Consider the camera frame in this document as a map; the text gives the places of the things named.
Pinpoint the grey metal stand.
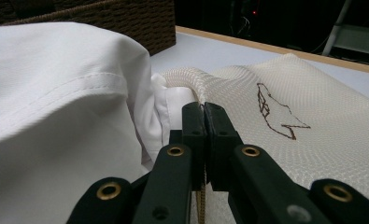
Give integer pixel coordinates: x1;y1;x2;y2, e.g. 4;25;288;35
320;0;369;59

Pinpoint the dark brown wicker basket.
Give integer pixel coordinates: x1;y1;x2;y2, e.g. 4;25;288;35
0;0;177;57

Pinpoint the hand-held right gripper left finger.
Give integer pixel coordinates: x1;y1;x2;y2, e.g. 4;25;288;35
168;101;208;191

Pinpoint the white shirt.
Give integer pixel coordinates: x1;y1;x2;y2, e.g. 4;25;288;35
0;21;203;224

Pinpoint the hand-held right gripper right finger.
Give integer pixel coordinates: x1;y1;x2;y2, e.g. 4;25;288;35
204;102;244;192

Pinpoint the cream mesh laundry bag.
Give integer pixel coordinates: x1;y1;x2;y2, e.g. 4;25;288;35
159;52;369;224

